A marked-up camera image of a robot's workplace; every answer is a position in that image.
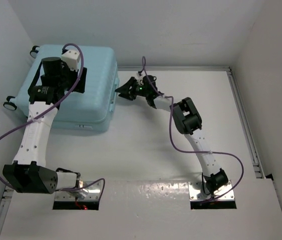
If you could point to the suitcase wheel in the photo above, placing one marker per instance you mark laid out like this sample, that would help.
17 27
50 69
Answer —
34 51
9 104

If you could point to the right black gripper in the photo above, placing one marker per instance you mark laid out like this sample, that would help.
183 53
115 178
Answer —
127 88

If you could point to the light blue suitcase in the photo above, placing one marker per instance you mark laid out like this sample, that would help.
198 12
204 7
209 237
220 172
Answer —
91 110

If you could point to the suitcase wheel far left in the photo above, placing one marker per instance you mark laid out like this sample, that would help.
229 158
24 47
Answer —
34 51

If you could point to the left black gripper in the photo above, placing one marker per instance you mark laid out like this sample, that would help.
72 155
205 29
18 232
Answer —
65 68

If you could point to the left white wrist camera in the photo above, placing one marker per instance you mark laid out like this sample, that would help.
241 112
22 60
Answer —
71 58

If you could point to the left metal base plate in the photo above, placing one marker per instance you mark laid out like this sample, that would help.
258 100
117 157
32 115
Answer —
88 194

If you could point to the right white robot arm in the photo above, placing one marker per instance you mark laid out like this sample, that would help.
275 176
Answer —
188 122

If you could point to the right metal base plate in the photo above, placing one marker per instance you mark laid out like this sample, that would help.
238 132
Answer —
223 194

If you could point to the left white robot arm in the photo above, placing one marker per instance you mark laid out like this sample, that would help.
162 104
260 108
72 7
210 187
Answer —
28 172

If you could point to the metal base plate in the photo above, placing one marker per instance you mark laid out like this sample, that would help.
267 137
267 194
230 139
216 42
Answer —
223 194
88 194

